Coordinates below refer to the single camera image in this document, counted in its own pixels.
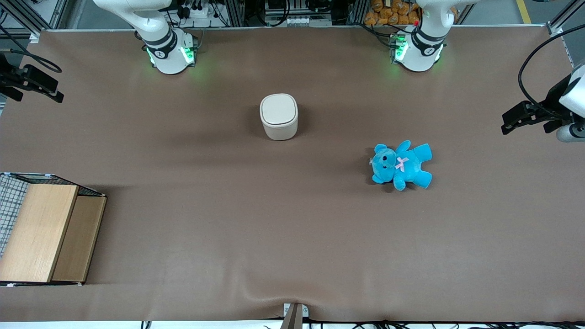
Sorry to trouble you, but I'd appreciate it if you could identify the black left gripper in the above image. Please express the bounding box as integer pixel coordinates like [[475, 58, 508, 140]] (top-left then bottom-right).
[[501, 74, 574, 135]]

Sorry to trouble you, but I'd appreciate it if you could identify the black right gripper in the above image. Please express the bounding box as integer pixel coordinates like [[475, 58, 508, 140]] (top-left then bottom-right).
[[0, 53, 64, 103]]

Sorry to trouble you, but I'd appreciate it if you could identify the beige lidded trash can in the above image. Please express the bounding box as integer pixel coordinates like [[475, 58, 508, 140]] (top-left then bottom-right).
[[260, 93, 299, 141]]

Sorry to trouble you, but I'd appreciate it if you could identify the blue plush teddy bear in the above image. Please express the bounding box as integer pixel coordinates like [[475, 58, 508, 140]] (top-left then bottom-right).
[[369, 140, 433, 191]]

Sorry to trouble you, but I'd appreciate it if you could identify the wooden shelf box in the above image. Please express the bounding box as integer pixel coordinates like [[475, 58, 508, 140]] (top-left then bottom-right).
[[0, 173, 108, 287]]

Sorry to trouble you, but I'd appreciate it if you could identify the orange plush toys pile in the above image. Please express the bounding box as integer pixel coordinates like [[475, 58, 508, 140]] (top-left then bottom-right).
[[364, 0, 422, 27]]

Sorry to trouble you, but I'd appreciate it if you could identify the white power strip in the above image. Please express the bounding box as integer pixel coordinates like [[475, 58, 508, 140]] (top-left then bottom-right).
[[180, 4, 223, 20]]

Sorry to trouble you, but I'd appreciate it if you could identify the brown table mat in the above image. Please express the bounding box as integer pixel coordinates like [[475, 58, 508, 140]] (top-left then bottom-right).
[[0, 26, 585, 323]]

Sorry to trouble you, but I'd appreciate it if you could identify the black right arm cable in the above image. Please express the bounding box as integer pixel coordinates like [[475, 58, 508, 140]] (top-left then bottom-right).
[[0, 25, 63, 74]]

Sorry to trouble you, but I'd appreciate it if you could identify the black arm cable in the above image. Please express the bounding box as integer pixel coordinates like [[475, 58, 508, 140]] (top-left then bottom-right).
[[0, 25, 63, 74], [518, 23, 585, 120]]

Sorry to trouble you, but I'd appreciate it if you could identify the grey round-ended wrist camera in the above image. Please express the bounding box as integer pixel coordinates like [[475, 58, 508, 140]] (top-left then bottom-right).
[[555, 120, 585, 143]]

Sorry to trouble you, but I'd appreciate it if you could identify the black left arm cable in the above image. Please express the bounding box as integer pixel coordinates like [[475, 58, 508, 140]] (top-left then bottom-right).
[[518, 23, 585, 120]]

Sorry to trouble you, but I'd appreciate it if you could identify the aluminium frame profile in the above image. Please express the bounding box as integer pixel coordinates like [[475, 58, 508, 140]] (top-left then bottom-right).
[[0, 0, 69, 42], [546, 0, 585, 37]]

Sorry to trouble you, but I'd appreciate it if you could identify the black wire mesh panel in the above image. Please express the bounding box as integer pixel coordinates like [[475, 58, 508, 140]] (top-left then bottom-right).
[[0, 174, 31, 256]]

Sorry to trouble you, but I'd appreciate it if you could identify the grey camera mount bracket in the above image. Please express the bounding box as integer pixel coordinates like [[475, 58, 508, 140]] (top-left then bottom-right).
[[280, 302, 310, 329]]

